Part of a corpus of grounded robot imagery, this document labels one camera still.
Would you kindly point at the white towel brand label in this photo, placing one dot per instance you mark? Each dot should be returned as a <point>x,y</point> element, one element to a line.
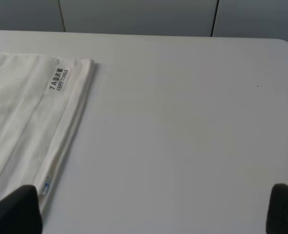
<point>58,80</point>

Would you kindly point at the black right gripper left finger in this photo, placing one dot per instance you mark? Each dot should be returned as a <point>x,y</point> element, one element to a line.
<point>20,213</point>

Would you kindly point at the white towel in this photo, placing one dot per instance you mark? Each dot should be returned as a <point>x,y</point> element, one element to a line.
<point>37,128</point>

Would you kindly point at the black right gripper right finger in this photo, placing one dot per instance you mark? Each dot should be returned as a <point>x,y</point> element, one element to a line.
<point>277,216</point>

